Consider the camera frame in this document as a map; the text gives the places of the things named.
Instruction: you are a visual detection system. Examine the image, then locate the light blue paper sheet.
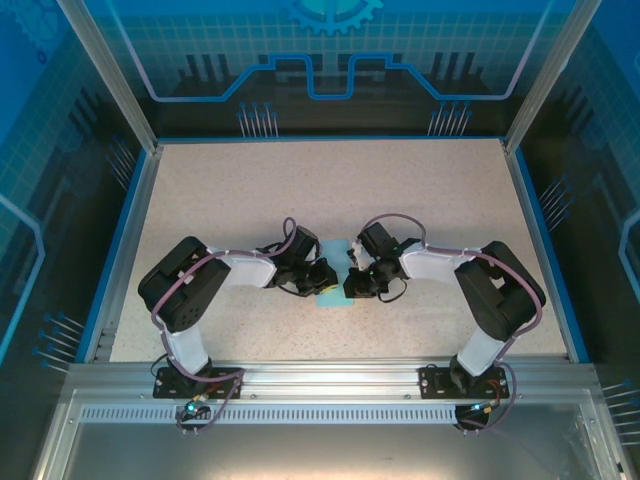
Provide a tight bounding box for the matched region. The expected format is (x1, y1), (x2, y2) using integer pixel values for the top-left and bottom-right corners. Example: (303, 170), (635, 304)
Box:
(315, 238), (358, 310)

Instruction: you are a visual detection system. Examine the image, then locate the sheet metal panel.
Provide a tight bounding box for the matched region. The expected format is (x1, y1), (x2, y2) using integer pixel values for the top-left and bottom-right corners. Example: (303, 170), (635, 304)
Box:
(29, 389), (634, 480)

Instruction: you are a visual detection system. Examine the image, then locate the small connector with green light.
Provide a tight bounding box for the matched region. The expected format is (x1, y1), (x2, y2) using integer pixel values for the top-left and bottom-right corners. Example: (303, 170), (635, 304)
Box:
(467, 399), (502, 417)
(180, 393), (212, 420)

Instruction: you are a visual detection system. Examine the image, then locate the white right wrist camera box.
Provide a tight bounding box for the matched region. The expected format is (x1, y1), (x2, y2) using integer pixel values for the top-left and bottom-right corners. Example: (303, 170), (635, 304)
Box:
(348, 238), (370, 270)

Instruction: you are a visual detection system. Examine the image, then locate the aluminium mounting rail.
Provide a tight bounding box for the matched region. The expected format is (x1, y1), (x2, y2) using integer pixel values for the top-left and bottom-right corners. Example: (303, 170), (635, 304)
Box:
(67, 358), (599, 401)

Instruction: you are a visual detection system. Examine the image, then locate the slotted grey cable duct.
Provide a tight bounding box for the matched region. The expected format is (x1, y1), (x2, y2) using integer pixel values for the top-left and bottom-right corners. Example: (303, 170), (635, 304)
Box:
(79, 404), (464, 424)

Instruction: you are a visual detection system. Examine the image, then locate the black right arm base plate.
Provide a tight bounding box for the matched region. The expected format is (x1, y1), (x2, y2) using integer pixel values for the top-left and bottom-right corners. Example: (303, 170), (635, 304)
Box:
(418, 363), (511, 400)

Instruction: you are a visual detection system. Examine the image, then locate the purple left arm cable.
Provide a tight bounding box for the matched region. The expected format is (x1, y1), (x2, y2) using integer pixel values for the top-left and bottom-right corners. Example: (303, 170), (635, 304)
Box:
(151, 216), (297, 436)

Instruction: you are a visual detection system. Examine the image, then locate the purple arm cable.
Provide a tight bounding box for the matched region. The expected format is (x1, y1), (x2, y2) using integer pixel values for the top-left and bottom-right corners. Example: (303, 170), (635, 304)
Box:
(151, 216), (297, 436)
(355, 213), (547, 436)

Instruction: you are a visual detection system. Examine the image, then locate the aluminium blue table side rail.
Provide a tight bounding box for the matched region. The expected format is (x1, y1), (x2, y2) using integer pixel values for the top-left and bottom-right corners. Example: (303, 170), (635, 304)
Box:
(501, 138), (593, 365)
(74, 142), (165, 365)

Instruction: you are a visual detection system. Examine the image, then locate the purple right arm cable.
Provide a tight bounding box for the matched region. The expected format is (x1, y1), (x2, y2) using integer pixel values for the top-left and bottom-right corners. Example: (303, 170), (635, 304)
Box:
(355, 213), (547, 436)

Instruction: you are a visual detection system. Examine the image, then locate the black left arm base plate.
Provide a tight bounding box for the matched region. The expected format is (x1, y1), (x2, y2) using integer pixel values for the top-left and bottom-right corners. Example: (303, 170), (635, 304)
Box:
(152, 367), (245, 400)

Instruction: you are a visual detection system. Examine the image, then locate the aluminium frame post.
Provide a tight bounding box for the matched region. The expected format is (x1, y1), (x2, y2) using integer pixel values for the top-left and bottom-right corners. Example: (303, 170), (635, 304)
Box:
(501, 0), (604, 156)
(54, 0), (165, 156)

